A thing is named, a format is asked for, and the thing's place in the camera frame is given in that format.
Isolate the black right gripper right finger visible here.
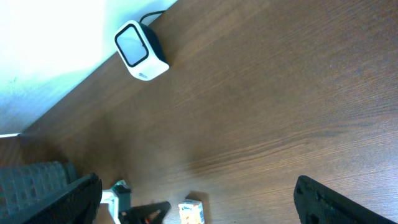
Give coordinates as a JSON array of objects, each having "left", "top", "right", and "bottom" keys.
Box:
[{"left": 294, "top": 175, "right": 393, "bottom": 224}]

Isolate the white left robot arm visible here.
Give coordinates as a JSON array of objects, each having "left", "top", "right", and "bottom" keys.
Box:
[{"left": 100, "top": 180, "right": 171, "bottom": 224}]

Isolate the black scanner cable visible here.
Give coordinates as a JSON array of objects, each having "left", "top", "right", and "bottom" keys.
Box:
[{"left": 139, "top": 10, "right": 166, "bottom": 24}]

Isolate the orange tissue pack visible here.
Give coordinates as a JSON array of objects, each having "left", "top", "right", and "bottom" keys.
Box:
[{"left": 178, "top": 199, "right": 205, "bottom": 224}]

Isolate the white barcode scanner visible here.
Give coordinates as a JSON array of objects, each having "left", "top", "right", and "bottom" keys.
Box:
[{"left": 114, "top": 20, "right": 170, "bottom": 82}]

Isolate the grey plastic mesh basket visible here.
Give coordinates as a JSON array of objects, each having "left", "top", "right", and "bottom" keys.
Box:
[{"left": 1, "top": 161, "right": 78, "bottom": 219}]

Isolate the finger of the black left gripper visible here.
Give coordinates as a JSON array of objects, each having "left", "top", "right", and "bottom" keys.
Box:
[{"left": 119, "top": 201, "right": 171, "bottom": 224}]

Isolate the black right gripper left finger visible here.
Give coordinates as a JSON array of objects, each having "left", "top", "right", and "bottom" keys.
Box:
[{"left": 1, "top": 173, "right": 102, "bottom": 224}]

